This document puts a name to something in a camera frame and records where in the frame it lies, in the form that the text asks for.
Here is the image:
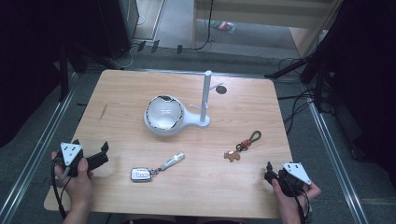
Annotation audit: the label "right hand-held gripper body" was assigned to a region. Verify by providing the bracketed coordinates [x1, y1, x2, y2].
[275, 161, 313, 198]

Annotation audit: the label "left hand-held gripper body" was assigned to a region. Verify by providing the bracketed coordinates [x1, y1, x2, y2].
[54, 139, 94, 178]

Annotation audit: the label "person's right hand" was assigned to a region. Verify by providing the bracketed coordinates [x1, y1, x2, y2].
[272, 180, 322, 217]

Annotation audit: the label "person's left hand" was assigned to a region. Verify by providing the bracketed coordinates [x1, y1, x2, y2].
[50, 150, 94, 208]

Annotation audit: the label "white key stand with tray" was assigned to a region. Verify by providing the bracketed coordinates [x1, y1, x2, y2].
[143, 70, 224, 137]

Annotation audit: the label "dark curtain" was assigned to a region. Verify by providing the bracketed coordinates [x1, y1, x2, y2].
[0, 0, 104, 149]
[317, 0, 396, 181]

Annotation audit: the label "black stand legs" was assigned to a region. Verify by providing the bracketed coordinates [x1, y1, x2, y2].
[263, 43, 334, 110]

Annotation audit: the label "black cabinet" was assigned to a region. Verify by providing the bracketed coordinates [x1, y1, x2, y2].
[95, 0, 140, 60]

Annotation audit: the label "colourful flat packet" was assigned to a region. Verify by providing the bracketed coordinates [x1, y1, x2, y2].
[210, 20, 238, 35]

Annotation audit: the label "light wooden furniture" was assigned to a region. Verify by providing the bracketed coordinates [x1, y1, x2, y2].
[191, 0, 344, 59]

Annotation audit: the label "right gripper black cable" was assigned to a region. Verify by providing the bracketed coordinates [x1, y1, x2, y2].
[284, 177, 313, 224]

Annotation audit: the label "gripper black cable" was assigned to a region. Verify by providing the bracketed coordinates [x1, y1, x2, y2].
[284, 177, 313, 224]
[50, 158, 73, 220]

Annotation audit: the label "metal floor rail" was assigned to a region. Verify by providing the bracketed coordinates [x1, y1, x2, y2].
[0, 74, 79, 224]
[307, 98, 372, 224]

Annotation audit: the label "brown bear keychain with loop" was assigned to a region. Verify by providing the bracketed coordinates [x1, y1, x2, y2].
[223, 130, 262, 163]

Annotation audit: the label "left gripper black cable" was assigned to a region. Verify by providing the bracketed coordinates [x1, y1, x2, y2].
[50, 158, 73, 220]

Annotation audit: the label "silver car key with strap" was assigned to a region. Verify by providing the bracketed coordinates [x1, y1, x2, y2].
[130, 151, 186, 183]

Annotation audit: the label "black floor cables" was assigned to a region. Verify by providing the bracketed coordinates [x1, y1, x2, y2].
[276, 56, 335, 136]

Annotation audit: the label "white floor cable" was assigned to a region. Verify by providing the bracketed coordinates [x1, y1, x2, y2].
[108, 13, 147, 70]

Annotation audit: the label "black hanging cable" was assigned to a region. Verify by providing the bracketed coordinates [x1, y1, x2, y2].
[182, 0, 217, 52]

